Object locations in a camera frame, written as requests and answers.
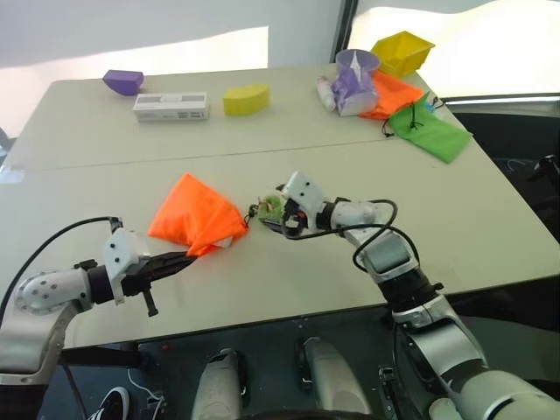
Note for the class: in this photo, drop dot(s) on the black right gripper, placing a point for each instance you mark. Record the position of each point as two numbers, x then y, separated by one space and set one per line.
297 219

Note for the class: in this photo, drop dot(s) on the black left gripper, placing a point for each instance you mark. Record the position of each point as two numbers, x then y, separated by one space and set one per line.
136 283

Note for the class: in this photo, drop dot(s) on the small white green tube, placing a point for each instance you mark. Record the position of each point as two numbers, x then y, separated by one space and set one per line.
270 207

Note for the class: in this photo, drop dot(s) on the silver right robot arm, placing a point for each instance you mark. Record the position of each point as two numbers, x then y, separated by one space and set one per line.
437 324

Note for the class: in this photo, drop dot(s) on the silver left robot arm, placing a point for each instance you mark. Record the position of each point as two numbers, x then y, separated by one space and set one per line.
41 302

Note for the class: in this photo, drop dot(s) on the white pink tube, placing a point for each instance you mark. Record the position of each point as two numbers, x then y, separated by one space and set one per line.
326 94

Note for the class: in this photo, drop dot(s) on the yellow foam block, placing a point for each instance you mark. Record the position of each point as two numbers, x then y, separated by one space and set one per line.
246 100

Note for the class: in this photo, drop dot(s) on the silver robot left leg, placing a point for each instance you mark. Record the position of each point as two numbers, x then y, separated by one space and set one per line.
219 385

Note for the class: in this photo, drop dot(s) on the silver robot leg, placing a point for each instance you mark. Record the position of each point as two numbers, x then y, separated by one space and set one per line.
332 380
219 385

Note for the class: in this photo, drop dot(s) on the white printed carton box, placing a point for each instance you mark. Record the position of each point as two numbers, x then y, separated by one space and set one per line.
171 107

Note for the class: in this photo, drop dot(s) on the black white shoe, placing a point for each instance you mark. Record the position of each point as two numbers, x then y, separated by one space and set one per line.
114 402

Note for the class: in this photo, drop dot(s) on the translucent purple cup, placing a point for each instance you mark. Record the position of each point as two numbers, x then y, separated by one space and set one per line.
359 61

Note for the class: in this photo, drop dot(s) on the silver robot right leg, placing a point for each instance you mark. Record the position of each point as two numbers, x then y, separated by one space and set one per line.
332 380

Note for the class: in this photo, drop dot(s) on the purple foam block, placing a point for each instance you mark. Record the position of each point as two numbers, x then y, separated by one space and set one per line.
124 81

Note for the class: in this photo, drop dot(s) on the yellow plastic bin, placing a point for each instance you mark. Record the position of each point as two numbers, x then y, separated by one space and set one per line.
404 52

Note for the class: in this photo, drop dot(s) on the black stand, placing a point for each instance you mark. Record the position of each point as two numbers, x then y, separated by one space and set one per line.
544 168

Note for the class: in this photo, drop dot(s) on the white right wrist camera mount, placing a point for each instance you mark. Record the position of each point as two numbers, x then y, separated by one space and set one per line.
304 190

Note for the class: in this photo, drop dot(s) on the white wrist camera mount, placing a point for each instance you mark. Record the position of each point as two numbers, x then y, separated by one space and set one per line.
304 190
118 249

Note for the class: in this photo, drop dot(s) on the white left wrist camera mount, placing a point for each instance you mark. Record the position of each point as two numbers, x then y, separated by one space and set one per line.
118 249

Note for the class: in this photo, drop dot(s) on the black table frame bar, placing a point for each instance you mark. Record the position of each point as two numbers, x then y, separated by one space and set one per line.
102 359

